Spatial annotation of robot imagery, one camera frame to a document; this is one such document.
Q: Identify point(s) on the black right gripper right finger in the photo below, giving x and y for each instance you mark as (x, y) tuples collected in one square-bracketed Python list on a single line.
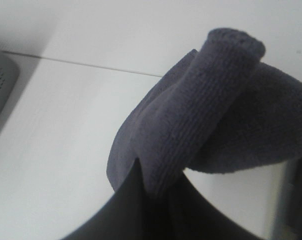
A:
[(184, 214)]

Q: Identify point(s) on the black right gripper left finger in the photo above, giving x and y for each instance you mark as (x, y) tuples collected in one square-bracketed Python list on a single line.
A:
[(123, 217)]

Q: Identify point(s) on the dark grey towel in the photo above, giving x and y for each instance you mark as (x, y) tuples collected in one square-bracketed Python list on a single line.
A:
[(218, 110)]

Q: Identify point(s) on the beige plastic storage bin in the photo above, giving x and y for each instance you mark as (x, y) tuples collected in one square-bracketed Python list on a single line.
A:
[(289, 226)]

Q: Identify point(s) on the grey perforated plastic basket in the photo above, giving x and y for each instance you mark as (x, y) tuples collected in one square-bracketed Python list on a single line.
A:
[(9, 73)]

